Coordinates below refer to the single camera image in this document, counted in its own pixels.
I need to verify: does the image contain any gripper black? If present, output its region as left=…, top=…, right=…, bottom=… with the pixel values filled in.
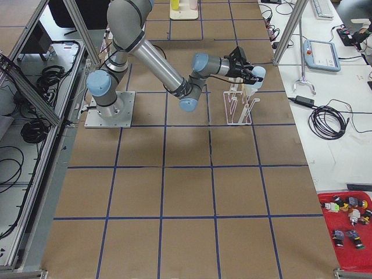
left=224, top=46, right=264, bottom=85

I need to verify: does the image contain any yellow cup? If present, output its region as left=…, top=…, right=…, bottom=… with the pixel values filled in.
left=170, top=0, right=180, bottom=10

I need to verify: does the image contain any cream plastic tray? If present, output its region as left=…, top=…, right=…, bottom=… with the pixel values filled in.
left=169, top=0, right=199, bottom=20

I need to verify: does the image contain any pink cup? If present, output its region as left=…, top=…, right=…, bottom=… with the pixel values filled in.
left=188, top=0, right=198, bottom=10

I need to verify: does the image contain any light blue cup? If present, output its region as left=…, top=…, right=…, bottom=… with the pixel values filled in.
left=251, top=66, right=266, bottom=90

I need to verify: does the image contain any coiled black cable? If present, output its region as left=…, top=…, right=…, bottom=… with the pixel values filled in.
left=308, top=98, right=354, bottom=141

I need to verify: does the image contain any white keyboard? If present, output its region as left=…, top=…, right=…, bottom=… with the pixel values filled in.
left=310, top=0, right=334, bottom=20

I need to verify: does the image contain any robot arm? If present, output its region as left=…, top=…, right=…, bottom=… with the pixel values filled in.
left=87, top=1, right=264, bottom=119

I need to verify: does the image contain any white wire cup rack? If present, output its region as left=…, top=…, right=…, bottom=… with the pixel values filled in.
left=223, top=78, right=260, bottom=126

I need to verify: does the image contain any white ikea cup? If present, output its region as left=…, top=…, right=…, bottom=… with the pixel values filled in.
left=245, top=84, right=257, bottom=98

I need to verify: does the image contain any red parts tray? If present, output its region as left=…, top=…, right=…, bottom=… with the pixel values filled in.
left=318, top=191, right=371, bottom=273

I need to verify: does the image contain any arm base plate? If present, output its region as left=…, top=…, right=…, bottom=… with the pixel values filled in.
left=85, top=91, right=135, bottom=128

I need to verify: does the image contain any blue teach pendant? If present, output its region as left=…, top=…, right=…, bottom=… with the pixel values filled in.
left=303, top=40, right=341, bottom=72

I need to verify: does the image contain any black power adapter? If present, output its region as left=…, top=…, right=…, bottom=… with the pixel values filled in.
left=295, top=95, right=314, bottom=108

